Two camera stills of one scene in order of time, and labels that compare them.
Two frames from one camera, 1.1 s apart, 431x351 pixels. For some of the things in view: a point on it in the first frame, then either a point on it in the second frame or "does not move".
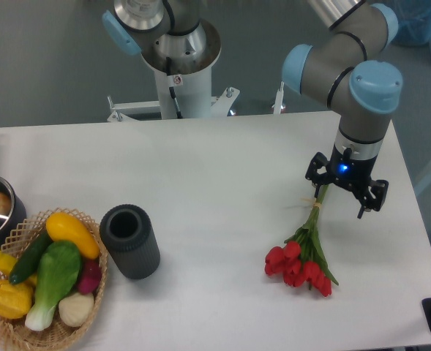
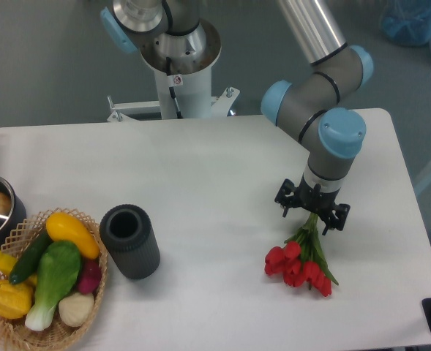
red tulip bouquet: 303,261 does not move
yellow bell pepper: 9,300 does not move
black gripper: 355,173 to 312,198
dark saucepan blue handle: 2,212 does not move
